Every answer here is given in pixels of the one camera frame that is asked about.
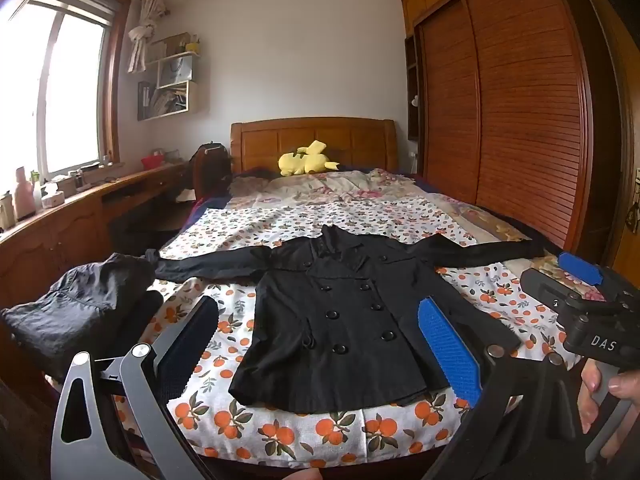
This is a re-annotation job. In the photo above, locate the white wall shelf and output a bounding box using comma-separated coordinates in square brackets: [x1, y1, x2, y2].
[137, 52, 201, 121]

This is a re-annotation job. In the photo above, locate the long wooden desk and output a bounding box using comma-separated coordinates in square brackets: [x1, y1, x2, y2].
[0, 160, 196, 311]

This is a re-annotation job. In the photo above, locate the tied beige curtain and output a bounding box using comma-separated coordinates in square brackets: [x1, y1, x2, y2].
[127, 0, 168, 73]

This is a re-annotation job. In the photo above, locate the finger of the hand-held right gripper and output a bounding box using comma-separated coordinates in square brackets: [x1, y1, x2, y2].
[557, 252, 606, 288]
[520, 268, 569, 313]

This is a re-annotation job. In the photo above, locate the pink bottle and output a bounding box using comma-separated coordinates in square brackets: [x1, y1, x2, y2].
[14, 166, 35, 221]

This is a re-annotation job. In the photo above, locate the black double-breasted coat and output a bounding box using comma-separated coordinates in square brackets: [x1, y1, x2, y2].
[145, 225, 551, 413]

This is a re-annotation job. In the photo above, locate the wooden framed window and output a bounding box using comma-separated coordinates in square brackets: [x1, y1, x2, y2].
[0, 0, 131, 176]

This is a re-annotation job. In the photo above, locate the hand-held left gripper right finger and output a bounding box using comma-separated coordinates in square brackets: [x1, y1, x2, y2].
[417, 297, 588, 480]

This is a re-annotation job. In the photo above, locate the orange fruit print bed sheet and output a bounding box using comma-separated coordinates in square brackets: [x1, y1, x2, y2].
[112, 205, 586, 471]

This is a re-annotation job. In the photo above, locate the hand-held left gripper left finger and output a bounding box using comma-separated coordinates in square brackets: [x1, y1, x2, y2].
[50, 296, 221, 480]

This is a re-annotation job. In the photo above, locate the floral quilt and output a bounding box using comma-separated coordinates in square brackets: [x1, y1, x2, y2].
[230, 167, 601, 273]

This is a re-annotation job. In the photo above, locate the wooden bed headboard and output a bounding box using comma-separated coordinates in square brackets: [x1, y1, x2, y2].
[230, 117, 399, 176]

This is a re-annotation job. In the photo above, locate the pile of dark clothes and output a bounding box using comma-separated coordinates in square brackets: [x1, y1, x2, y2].
[0, 252, 166, 381]

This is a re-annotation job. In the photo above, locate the wooden slatted wardrobe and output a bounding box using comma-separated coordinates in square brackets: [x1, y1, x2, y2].
[400, 0, 631, 276]

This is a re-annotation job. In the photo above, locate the person's right hand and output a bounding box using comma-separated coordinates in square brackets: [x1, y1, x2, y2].
[576, 360, 640, 461]

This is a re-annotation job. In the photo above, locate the yellow plush toy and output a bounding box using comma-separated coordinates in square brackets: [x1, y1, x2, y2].
[278, 140, 341, 177]

